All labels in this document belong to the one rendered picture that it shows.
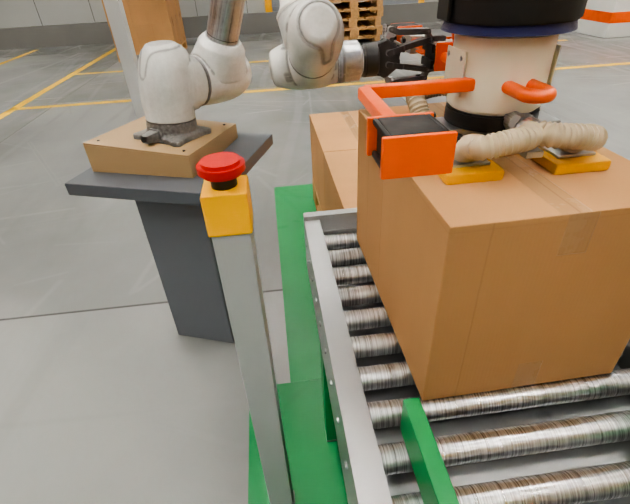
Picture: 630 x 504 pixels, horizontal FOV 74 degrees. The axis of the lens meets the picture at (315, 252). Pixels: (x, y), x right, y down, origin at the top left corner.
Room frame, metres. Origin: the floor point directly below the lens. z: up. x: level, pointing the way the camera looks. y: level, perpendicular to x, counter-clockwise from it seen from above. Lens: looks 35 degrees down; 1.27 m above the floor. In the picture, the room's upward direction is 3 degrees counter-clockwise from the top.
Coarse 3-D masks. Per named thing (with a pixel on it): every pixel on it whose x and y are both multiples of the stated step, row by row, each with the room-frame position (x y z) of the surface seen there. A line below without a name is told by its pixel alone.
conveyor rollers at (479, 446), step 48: (336, 240) 1.11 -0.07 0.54; (384, 336) 0.68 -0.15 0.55; (384, 384) 0.56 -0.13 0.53; (576, 384) 0.52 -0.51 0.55; (624, 384) 0.52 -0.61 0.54; (480, 432) 0.43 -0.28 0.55; (528, 432) 0.43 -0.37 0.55; (576, 432) 0.42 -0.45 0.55; (624, 432) 0.42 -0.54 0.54; (528, 480) 0.34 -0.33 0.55; (576, 480) 0.34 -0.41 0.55; (624, 480) 0.34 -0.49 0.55
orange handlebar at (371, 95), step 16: (416, 48) 1.20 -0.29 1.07; (432, 80) 0.76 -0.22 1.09; (448, 80) 0.75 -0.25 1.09; (464, 80) 0.75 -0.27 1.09; (368, 96) 0.68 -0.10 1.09; (384, 96) 0.74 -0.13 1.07; (400, 96) 0.74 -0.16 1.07; (512, 96) 0.70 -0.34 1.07; (528, 96) 0.66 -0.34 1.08; (544, 96) 0.65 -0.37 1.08; (384, 112) 0.59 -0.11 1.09
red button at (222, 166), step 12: (204, 156) 0.59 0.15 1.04; (216, 156) 0.59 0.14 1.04; (228, 156) 0.58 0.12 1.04; (240, 156) 0.60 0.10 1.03; (204, 168) 0.55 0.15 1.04; (216, 168) 0.55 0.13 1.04; (228, 168) 0.55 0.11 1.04; (240, 168) 0.56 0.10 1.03; (216, 180) 0.55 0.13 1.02; (228, 180) 0.55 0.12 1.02
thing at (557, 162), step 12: (552, 156) 0.68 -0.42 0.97; (564, 156) 0.67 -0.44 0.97; (576, 156) 0.68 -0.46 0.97; (588, 156) 0.68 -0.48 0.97; (600, 156) 0.67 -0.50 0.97; (552, 168) 0.66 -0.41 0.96; (564, 168) 0.65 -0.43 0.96; (576, 168) 0.65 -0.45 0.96; (588, 168) 0.65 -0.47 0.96; (600, 168) 0.65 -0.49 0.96
